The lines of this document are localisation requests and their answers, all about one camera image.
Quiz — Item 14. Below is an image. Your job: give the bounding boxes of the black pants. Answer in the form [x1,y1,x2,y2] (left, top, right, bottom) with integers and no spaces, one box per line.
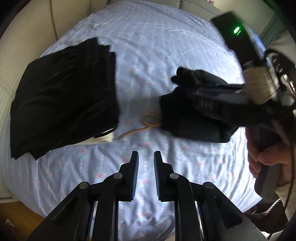
[159,89,241,144]

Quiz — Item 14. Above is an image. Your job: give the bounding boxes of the right hand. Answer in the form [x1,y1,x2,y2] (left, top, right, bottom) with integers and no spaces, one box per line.
[245,128,293,186]

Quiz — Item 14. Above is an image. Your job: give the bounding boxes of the stack of black folded clothes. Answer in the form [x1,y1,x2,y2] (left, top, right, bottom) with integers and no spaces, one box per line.
[10,38,120,159]

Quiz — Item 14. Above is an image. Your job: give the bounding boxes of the blue floral bed sheet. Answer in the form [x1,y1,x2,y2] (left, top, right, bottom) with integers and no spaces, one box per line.
[1,1,260,240]

